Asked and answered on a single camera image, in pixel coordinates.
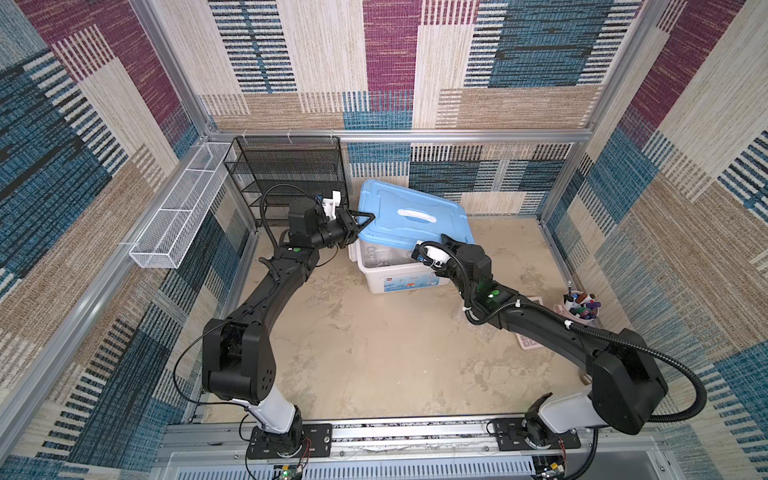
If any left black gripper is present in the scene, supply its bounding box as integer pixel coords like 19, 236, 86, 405
308, 211, 373, 253

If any blue plastic bin lid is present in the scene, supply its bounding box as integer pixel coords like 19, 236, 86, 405
358, 180, 474, 250

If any white plastic storage bin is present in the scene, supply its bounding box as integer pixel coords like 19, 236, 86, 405
348, 239, 449, 294

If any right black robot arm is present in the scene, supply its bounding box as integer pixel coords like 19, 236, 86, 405
411, 235, 708, 479

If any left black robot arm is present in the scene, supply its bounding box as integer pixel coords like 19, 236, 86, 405
195, 191, 375, 458

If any pink calculator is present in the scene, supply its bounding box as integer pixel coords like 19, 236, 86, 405
515, 297, 544, 351

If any pink pen cup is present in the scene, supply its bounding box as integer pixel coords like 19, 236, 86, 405
554, 287, 602, 326

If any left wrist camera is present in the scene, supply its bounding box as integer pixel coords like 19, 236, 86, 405
322, 190, 342, 221

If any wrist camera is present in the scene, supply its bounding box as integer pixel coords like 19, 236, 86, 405
418, 242, 451, 269
322, 190, 342, 221

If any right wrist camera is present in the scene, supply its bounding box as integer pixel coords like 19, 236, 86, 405
418, 242, 451, 269

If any black wire shelf rack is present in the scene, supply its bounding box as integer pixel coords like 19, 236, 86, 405
223, 136, 349, 225

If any white wire mesh basket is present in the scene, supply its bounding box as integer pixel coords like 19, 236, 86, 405
129, 142, 229, 269

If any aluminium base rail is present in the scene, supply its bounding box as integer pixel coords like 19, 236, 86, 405
150, 414, 684, 479

